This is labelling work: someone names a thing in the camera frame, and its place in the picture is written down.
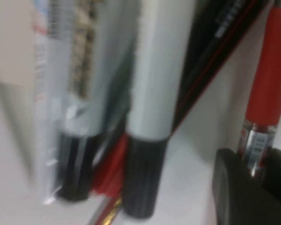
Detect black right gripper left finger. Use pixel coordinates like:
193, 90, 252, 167
212, 147, 281, 225

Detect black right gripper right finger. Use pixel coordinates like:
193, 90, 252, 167
262, 149, 281, 204

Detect red gel pen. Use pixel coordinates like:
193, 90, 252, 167
238, 0, 281, 179

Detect whiteboard marker with black cap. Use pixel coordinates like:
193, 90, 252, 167
121, 0, 196, 218
57, 0, 141, 202

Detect white paint marker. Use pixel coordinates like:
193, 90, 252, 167
34, 0, 71, 206

